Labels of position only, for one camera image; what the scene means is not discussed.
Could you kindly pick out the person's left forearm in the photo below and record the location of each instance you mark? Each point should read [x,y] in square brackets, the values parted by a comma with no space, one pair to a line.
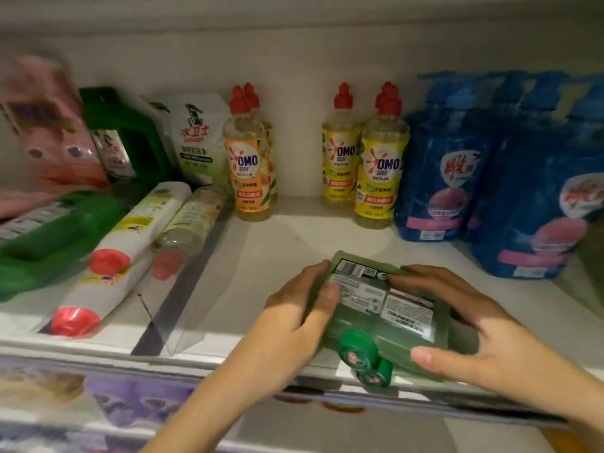
[208,415]

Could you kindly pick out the purple cleaner pouch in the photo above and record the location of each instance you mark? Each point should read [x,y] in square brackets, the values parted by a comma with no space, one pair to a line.
[137,401]

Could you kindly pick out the person's left hand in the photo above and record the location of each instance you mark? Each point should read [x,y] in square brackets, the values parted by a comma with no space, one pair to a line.
[293,335]

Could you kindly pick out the blue pump cleaner bottle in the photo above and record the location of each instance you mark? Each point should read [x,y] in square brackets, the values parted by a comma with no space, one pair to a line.
[552,212]

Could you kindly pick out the dark green cleaner bottle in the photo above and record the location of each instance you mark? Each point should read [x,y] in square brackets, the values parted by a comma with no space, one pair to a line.
[52,245]
[127,141]

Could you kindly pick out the pink cleaner bottle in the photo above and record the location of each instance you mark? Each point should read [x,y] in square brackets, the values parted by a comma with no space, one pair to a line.
[19,203]
[52,122]

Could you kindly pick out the slim white red-capped bottle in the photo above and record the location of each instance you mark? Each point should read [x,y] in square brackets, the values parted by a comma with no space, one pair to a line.
[189,226]
[123,245]

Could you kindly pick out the green cleaner box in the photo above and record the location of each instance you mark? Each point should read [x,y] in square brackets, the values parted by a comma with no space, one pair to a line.
[387,316]

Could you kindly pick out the white green-print cleaner pouch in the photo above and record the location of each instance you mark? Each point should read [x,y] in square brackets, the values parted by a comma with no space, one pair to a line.
[198,136]

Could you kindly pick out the person's right hand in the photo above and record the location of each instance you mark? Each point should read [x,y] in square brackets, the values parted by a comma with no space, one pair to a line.
[500,354]

